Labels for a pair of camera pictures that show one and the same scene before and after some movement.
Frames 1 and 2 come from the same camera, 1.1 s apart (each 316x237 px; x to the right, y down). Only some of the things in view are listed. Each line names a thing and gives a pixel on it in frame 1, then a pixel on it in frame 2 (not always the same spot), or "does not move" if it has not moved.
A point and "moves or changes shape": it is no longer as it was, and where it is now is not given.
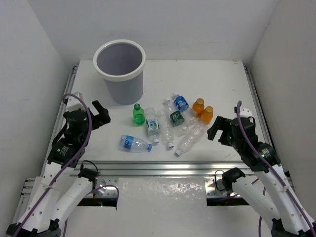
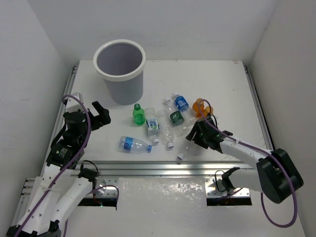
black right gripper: x=221 y=123 → x=196 y=138
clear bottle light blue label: x=133 y=143 does not move
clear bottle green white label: x=152 y=124 does not move
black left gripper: x=98 y=118 does not move
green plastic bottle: x=138 y=115 does not move
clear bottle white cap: x=189 y=141 moves or changes shape
